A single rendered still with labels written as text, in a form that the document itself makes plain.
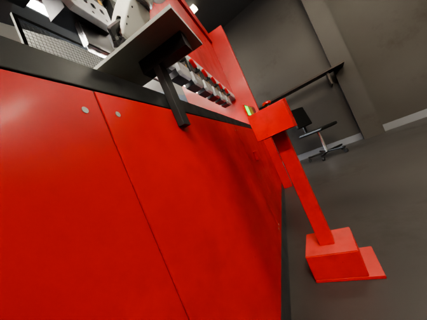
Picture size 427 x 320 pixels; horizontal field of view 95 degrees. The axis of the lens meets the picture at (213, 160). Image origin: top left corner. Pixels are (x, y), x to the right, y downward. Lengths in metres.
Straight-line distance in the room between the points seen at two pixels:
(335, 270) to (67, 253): 0.96
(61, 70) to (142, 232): 0.25
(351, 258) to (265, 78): 4.13
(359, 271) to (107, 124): 1.00
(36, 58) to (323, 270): 1.07
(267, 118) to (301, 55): 3.86
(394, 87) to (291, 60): 1.78
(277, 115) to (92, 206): 0.74
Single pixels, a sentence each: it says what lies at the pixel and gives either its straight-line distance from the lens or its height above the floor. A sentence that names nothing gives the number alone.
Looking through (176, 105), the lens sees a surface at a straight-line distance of 0.55.
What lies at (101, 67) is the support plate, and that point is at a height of 0.99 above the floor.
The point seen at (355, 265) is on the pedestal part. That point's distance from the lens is 1.04.
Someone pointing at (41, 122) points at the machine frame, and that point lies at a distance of 0.30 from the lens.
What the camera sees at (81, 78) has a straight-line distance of 0.38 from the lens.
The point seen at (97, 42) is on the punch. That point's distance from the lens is 0.77.
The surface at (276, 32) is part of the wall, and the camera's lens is 4.92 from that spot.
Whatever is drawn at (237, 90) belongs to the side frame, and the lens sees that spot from 2.77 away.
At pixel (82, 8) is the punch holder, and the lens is 0.77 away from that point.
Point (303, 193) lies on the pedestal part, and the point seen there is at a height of 0.37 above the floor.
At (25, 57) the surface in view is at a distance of 0.35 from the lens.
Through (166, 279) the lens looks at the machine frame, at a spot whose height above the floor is 0.52.
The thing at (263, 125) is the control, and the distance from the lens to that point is 0.87.
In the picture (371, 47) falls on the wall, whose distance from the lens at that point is 4.68.
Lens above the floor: 0.64
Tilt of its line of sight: 2 degrees up
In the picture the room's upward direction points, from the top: 23 degrees counter-clockwise
